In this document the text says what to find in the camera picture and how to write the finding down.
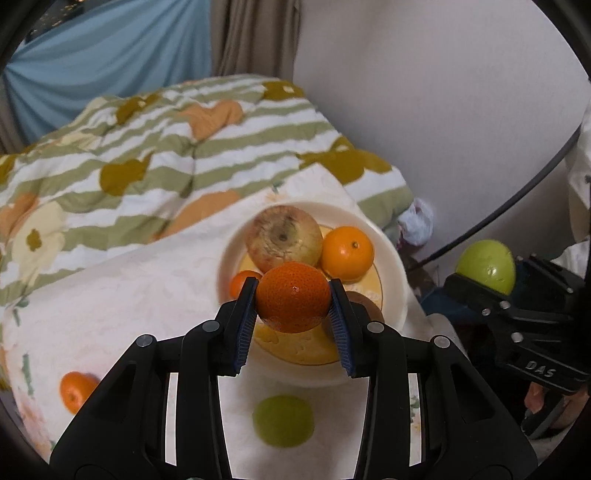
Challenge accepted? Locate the small dark orange mandarin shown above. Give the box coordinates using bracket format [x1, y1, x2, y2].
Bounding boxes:
[255, 262, 332, 334]

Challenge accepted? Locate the blue hanging cloth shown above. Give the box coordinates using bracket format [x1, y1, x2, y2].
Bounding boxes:
[0, 0, 213, 144]

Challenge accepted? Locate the large orange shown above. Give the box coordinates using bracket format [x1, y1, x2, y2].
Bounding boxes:
[322, 226, 374, 282]

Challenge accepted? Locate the brown kiwi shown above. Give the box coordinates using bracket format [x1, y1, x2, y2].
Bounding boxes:
[323, 291, 385, 337]

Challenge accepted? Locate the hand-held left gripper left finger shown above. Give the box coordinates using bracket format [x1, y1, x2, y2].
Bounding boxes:
[50, 277, 259, 480]

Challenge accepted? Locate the cream bowl with cartoon print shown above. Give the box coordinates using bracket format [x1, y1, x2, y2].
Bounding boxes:
[217, 199, 409, 387]

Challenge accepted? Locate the green striped floral quilt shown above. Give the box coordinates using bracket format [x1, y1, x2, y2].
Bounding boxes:
[0, 76, 414, 301]

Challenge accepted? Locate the yellow-red apple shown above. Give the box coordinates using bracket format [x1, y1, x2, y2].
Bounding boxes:
[246, 206, 323, 273]

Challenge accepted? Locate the medium orange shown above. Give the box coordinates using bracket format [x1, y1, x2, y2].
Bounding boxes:
[229, 270, 262, 300]

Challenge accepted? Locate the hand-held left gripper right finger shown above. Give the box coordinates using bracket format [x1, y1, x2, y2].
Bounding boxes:
[329, 278, 539, 480]

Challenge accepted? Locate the white plastic bag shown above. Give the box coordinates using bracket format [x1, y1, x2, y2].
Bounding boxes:
[397, 198, 435, 245]

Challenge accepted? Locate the white floral cloth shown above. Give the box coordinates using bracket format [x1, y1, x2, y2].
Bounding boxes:
[0, 164, 467, 464]

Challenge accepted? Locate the black cable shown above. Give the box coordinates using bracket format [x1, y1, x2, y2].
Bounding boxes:
[404, 108, 591, 268]

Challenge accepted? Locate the person's right hand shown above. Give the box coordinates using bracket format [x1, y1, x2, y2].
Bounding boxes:
[524, 382, 583, 435]

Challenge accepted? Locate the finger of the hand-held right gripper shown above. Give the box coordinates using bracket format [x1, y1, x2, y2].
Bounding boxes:
[515, 253, 588, 315]
[443, 271, 573, 325]

